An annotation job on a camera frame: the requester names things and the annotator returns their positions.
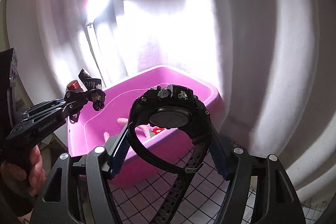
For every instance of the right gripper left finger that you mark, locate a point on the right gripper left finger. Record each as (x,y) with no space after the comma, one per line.
(60,199)

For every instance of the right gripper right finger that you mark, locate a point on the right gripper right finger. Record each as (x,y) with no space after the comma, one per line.
(276,200)

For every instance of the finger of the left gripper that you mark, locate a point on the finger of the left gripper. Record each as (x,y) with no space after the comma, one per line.
(72,109)
(43,106)

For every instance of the pink strawberry plush headband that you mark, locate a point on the pink strawberry plush headband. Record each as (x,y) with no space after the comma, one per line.
(148,131)

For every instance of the black digital wrist watch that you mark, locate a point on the black digital wrist watch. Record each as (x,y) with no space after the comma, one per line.
(172,107)

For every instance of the person's left hand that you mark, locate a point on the person's left hand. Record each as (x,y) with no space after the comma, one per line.
(16,178)

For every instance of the pink plastic storage bin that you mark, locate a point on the pink plastic storage bin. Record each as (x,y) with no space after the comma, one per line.
(94,128)

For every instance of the white black grid cloth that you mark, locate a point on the white black grid cloth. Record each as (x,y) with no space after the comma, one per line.
(201,204)

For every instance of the white curtain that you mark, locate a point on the white curtain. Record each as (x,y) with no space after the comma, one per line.
(272,61)

